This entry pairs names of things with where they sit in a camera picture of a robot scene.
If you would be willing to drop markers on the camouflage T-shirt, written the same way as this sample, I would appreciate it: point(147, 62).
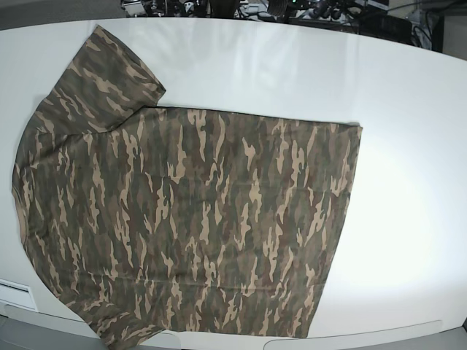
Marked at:
point(142, 219)

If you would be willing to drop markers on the black equipment box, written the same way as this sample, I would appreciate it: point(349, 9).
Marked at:
point(382, 26)

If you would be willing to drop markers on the white label plate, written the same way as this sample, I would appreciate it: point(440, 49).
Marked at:
point(17, 295)

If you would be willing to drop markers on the power strip with cables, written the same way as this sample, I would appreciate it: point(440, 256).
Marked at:
point(327, 11)

